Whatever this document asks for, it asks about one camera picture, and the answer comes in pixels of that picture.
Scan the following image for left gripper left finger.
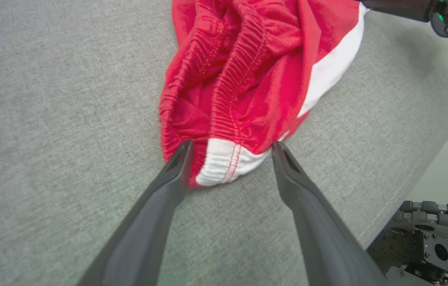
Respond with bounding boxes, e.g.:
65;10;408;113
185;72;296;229
76;140;195;286

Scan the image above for red white basketball shorts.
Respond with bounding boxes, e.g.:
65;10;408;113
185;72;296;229
159;0;370;188

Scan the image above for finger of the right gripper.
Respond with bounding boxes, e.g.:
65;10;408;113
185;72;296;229
360;0;434;23

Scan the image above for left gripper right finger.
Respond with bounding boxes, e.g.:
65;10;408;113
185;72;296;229
271;141;388;286

